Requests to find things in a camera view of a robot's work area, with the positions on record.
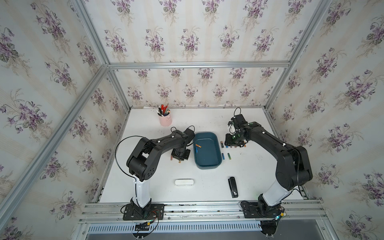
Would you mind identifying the black stapler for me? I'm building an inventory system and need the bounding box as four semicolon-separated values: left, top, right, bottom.
228;177;239;198

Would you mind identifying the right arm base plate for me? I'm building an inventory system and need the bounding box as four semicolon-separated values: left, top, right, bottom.
240;201;285;220

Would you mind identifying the white eraser box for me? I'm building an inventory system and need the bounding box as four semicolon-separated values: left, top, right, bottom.
175;179;195;187

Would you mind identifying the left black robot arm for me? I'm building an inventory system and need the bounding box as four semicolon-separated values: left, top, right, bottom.
127;128;195;209

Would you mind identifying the pink pen cup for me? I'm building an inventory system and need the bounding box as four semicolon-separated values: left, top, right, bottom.
159;114;173;127

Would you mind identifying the teal plastic storage box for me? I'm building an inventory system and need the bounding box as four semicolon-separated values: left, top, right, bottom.
193;132;222;170

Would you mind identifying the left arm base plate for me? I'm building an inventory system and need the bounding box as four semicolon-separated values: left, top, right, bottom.
122;203;165;221

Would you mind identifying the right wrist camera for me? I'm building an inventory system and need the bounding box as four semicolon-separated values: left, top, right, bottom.
231;114;248;129

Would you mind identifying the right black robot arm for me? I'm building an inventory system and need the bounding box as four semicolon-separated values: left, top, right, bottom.
225;120;313;207

